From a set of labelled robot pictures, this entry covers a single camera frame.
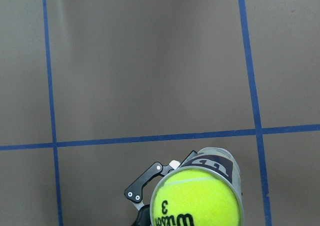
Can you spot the yellow tennis ball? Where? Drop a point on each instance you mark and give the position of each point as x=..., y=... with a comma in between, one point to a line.
x=194, y=198

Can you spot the white tennis ball can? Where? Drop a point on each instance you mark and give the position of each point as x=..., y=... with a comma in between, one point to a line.
x=219, y=163

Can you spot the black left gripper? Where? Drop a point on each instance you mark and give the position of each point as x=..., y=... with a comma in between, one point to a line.
x=134, y=192

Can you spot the blue tape grid line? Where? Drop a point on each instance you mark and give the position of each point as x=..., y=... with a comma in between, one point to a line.
x=169, y=137
x=52, y=114
x=256, y=113

